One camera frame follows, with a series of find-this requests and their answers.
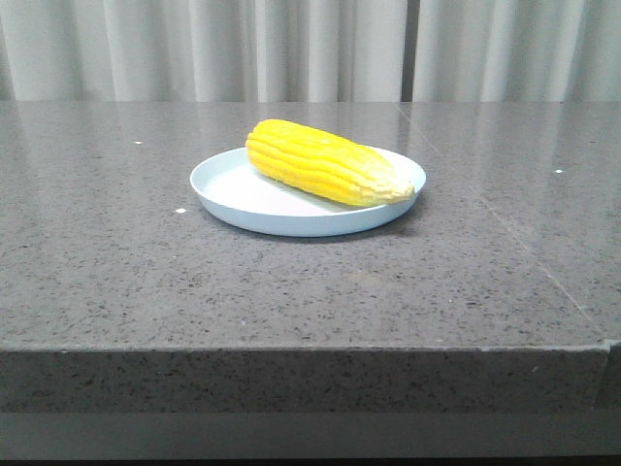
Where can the light blue round plate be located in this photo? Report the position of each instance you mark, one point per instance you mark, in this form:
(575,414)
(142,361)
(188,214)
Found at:
(231,189)

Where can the yellow corn cob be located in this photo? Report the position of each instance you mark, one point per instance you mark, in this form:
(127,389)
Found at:
(325,164)

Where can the grey pleated curtain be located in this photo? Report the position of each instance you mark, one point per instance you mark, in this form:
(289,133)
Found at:
(310,51)

